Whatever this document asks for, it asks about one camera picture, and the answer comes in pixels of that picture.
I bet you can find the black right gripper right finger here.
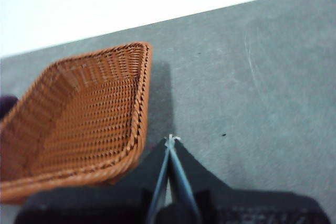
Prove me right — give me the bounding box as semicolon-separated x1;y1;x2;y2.
171;136;332;224

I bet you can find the brown woven wicker basket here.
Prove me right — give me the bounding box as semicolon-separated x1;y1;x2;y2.
0;41;153;205

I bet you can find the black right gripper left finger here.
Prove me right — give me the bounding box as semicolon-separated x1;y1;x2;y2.
14;136;172;224

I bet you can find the purple eggplant with green stem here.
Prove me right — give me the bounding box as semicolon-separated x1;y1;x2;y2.
0;94;19;120

